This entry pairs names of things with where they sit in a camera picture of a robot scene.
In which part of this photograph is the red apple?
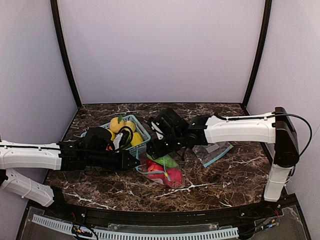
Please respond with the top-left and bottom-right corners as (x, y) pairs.
(163, 168), (183, 189)
(146, 158), (157, 168)
(147, 164), (165, 179)

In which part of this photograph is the blue plastic basket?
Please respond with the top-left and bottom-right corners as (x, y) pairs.
(81, 115), (151, 157)

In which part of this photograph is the pale yellow pear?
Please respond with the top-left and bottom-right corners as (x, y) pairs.
(124, 120), (136, 132)

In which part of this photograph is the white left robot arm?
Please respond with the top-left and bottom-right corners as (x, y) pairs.
(0, 126), (140, 208)

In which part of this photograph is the right black frame post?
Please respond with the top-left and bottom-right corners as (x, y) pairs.
(241, 0), (273, 109)

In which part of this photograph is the yellow lemon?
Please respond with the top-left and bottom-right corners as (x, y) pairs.
(130, 132), (144, 147)

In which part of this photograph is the yellow pear with leaf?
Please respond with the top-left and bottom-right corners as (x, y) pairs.
(109, 115), (125, 133)

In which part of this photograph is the white slotted cable duct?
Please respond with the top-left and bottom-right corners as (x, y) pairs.
(31, 214), (240, 240)

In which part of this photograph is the black front rail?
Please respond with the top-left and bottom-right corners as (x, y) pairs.
(45, 202), (278, 227)

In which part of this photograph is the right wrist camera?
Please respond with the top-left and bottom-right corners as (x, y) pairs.
(147, 117), (165, 140)

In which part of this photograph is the left black frame post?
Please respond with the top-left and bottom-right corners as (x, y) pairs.
(50, 0), (83, 109)

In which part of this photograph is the black frame post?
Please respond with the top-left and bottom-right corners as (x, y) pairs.
(241, 0), (273, 109)
(50, 0), (83, 109)

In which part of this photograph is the clear zip top bag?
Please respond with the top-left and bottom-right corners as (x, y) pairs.
(135, 153), (185, 189)

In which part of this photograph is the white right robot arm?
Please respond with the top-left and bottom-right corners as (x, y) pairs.
(146, 107), (313, 202)

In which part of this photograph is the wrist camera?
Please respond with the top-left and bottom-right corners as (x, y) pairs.
(113, 126), (133, 152)
(147, 117), (165, 140)

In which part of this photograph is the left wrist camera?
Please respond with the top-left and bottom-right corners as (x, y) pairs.
(113, 126), (133, 152)

